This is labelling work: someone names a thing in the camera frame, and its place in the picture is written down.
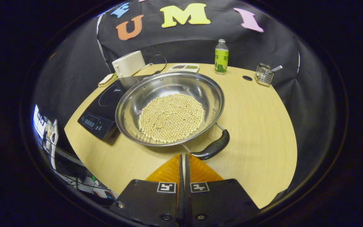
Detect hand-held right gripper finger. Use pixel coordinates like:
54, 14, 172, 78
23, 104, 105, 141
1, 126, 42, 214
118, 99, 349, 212
108, 154, 185, 227
185, 154, 261, 227

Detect stainless steel pot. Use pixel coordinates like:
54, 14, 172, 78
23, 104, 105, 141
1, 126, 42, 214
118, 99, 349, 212
115, 71, 230, 160

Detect black induction cooktop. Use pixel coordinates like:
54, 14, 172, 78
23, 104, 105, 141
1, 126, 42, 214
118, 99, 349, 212
78, 76, 141, 142

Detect pile of soybeans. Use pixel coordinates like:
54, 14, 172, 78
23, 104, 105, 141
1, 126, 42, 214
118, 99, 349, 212
138, 94, 205, 143

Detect white divided bean tray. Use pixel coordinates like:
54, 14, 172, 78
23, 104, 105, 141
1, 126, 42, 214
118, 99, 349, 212
168, 63, 200, 73

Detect white toaster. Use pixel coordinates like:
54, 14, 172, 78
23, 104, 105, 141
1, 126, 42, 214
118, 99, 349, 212
112, 51, 146, 78

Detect green label drink bottle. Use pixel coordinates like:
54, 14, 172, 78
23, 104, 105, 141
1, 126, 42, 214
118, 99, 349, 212
215, 39, 229, 75

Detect black backdrop cloth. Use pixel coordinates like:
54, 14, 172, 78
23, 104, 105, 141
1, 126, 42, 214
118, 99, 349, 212
32, 0, 338, 202

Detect white equipment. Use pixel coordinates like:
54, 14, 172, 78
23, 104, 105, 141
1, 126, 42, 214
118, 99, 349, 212
33, 104, 59, 171

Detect tangle of floor cables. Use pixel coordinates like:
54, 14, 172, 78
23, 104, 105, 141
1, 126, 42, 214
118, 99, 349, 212
57, 170, 118, 203

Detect black power cable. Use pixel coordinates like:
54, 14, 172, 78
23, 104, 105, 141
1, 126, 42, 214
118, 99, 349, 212
141, 54, 168, 76

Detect metal wire utensil holder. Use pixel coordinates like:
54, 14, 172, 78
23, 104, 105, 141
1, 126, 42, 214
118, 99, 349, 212
255, 63, 275, 87

